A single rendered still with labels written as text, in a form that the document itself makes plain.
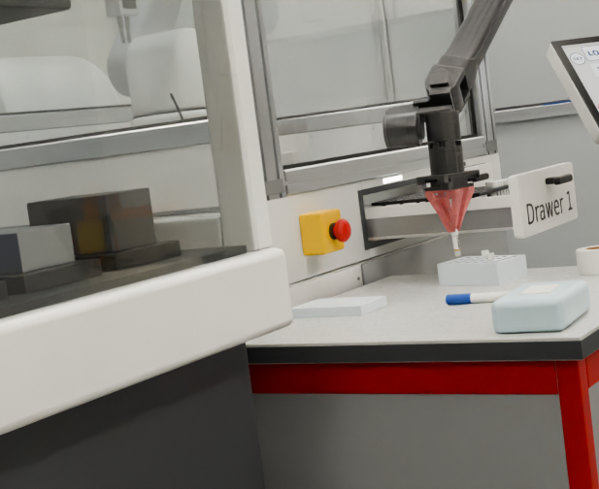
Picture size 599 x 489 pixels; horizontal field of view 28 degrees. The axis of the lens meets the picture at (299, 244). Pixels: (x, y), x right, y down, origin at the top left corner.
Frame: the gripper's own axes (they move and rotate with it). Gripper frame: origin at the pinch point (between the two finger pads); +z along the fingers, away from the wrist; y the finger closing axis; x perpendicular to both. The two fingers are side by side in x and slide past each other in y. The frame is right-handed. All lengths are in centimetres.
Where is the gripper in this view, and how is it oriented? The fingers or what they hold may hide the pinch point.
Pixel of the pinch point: (452, 226)
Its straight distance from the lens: 208.1
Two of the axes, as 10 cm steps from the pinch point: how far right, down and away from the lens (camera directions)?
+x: 7.4, -0.3, -6.7
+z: 1.1, 9.9, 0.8
